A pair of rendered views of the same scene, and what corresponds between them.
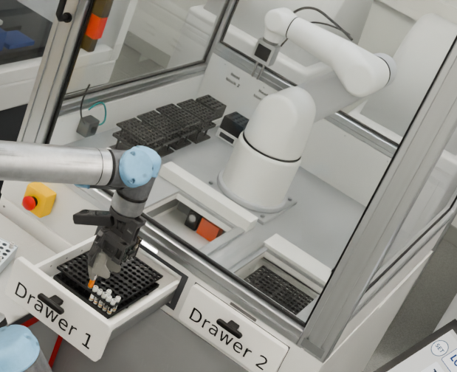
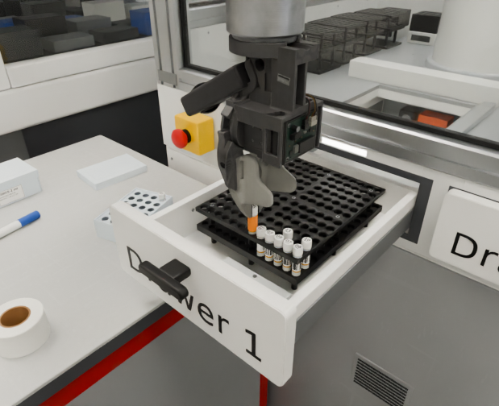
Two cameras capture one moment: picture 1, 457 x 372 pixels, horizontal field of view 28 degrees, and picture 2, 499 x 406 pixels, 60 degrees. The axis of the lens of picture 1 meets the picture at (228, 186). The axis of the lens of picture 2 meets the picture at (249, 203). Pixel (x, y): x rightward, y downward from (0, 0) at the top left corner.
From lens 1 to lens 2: 1.71 m
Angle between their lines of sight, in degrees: 20
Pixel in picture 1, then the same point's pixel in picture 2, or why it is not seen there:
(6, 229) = (170, 182)
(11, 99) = not seen: hidden behind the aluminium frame
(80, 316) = (226, 296)
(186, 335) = (449, 281)
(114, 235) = (255, 105)
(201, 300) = (471, 215)
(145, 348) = (381, 307)
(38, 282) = (147, 240)
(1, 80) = not seen: hidden behind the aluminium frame
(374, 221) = not seen: outside the picture
